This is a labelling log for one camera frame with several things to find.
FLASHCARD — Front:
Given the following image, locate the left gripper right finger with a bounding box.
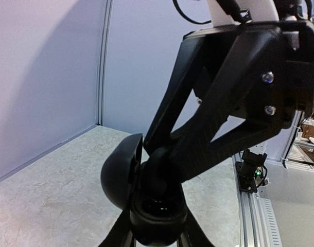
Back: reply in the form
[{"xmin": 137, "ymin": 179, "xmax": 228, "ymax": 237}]
[{"xmin": 181, "ymin": 209, "xmax": 215, "ymax": 247}]

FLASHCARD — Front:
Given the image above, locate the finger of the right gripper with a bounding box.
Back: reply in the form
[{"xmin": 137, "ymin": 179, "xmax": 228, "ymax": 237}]
[{"xmin": 144, "ymin": 38, "xmax": 206, "ymax": 155}]

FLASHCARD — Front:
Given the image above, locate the aluminium front rail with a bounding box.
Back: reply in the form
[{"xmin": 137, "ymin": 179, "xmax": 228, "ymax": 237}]
[{"xmin": 232, "ymin": 153, "xmax": 282, "ymax": 247}]

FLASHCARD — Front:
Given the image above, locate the black charging case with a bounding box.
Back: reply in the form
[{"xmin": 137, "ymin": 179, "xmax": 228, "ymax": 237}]
[{"xmin": 100, "ymin": 134, "xmax": 188, "ymax": 246}]

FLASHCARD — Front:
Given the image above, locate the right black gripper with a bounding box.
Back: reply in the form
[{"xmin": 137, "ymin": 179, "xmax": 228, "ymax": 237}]
[{"xmin": 170, "ymin": 21, "xmax": 314, "ymax": 183}]

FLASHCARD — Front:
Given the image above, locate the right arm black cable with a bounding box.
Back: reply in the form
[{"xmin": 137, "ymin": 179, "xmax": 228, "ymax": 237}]
[{"xmin": 172, "ymin": 0, "xmax": 314, "ymax": 26}]

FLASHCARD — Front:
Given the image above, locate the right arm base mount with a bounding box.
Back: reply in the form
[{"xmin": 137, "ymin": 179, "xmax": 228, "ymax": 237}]
[{"xmin": 235, "ymin": 149, "xmax": 267, "ymax": 193}]

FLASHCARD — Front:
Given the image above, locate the right aluminium frame post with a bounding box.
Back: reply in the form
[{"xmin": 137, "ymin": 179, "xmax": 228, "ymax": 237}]
[{"xmin": 281, "ymin": 111, "xmax": 304, "ymax": 169}]

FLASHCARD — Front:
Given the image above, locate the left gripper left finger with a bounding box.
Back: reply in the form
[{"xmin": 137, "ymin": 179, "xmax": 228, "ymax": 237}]
[{"xmin": 98, "ymin": 210, "xmax": 133, "ymax": 247}]

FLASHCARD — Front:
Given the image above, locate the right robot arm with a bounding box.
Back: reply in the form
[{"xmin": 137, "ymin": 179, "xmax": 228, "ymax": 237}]
[{"xmin": 142, "ymin": 1, "xmax": 314, "ymax": 192}]

